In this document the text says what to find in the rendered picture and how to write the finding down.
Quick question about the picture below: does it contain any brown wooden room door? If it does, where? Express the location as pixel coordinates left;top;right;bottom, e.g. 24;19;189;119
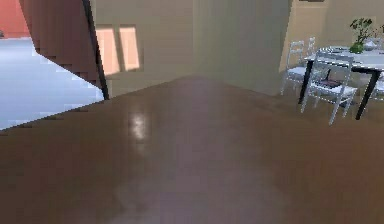
18;0;111;101

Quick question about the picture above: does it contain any white table with black legs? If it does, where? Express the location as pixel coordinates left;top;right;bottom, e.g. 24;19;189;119
297;45;384;121

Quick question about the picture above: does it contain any white slatted chair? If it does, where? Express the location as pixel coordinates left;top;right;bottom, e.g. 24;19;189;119
280;36;317;97
300;50;359;127

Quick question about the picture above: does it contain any green house plant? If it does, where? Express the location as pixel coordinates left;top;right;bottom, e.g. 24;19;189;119
348;17;374;55

